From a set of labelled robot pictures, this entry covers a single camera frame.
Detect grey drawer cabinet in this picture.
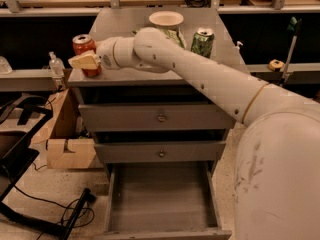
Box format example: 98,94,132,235
67,7,253,240

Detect grey middle drawer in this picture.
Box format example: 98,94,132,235
95,141,226,163

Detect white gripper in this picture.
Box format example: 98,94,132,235
68,38,117,70

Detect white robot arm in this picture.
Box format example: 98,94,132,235
69,27,320,240

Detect cardboard box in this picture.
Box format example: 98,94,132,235
32,89,102,169

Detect clear sanitizer bottle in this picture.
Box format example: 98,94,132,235
49,51,65,77

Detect green chip bag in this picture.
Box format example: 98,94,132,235
133,27,185,49

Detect yellow tape measure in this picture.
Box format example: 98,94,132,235
268,59,284,72

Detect grabber reacher tool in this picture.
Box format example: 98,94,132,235
278,17,302,86

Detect small white pump bottle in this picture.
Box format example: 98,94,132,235
235,41,243,52

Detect black chair frame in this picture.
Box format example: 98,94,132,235
0,93,95,240

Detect black floor cable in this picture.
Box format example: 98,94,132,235
9,183,96,240

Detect grey open bottom drawer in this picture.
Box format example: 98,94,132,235
94,162,232,240

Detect grey top drawer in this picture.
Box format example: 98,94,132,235
79,104,235,132

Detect red coke can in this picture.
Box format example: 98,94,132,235
72,34,102,77

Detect white bowl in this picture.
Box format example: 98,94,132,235
149,11,184,30

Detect green soda can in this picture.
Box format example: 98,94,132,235
191,28,214,58

